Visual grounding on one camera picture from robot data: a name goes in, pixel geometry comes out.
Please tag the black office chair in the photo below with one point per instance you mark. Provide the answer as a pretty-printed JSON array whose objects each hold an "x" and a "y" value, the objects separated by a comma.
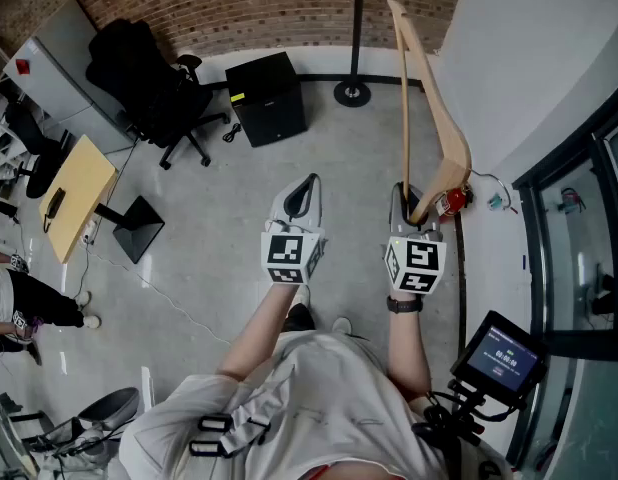
[{"x": 139, "y": 83}]

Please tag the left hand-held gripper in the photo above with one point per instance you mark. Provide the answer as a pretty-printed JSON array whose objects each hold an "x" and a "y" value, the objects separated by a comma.
[{"x": 289, "y": 255}]

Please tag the small black swivel chair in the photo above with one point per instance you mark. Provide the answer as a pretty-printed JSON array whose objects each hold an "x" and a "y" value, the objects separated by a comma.
[{"x": 36, "y": 153}]

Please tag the black box cabinet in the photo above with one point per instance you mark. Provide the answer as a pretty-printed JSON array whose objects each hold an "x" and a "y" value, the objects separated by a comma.
[{"x": 269, "y": 98}]

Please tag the black monitor mount rig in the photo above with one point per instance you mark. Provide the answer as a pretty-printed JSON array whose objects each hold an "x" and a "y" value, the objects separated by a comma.
[{"x": 464, "y": 408}]

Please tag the dark framed glass door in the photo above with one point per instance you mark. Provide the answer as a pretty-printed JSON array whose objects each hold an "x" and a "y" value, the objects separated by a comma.
[{"x": 569, "y": 248}]

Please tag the grey metal cabinet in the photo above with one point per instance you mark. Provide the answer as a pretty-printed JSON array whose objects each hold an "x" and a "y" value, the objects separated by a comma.
[{"x": 64, "y": 78}]

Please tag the black wristwatch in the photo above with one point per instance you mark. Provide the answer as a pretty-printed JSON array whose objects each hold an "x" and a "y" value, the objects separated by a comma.
[{"x": 404, "y": 304}]

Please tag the white power strip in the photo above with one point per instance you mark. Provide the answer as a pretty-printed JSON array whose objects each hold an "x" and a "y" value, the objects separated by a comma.
[{"x": 89, "y": 232}]

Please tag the person's white right shoe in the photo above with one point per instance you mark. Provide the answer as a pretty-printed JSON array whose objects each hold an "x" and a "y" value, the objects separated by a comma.
[{"x": 342, "y": 324}]

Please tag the black phone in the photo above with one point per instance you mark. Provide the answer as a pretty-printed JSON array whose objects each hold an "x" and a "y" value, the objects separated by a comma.
[{"x": 54, "y": 205}]

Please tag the black coat rack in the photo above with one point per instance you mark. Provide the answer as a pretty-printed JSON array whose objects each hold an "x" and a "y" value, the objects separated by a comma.
[{"x": 355, "y": 38}]

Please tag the small red box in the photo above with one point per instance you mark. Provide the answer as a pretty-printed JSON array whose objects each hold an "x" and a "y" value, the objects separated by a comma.
[{"x": 22, "y": 66}]

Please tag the black monitor screen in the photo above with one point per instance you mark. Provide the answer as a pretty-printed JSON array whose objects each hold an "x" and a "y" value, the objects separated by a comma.
[{"x": 499, "y": 358}]

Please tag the person's white shirt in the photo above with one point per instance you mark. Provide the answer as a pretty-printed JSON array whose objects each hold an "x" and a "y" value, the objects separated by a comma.
[{"x": 314, "y": 408}]

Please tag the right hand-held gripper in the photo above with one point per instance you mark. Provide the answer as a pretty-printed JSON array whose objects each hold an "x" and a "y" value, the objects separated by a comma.
[{"x": 419, "y": 263}]

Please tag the wooden hanger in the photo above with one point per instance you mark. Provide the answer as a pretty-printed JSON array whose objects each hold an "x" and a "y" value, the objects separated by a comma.
[{"x": 439, "y": 113}]

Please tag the person's white left shoe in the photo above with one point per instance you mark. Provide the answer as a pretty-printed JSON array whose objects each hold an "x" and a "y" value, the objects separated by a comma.
[{"x": 302, "y": 295}]

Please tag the person's left forearm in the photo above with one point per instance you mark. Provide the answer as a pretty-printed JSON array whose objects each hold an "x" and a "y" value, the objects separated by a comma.
[{"x": 259, "y": 333}]

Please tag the person's right forearm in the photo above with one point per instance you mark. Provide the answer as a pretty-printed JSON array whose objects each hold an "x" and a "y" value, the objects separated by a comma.
[{"x": 406, "y": 343}]

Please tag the red fire extinguisher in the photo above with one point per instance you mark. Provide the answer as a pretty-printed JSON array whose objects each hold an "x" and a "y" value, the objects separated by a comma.
[{"x": 451, "y": 200}]

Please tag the small wooden side table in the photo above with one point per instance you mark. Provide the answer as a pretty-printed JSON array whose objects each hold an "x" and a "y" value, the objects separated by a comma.
[{"x": 79, "y": 188}]

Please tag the person's white shoe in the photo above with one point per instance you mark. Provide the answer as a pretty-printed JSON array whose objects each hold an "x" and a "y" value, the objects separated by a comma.
[
  {"x": 302, "y": 295},
  {"x": 342, "y": 324}
]

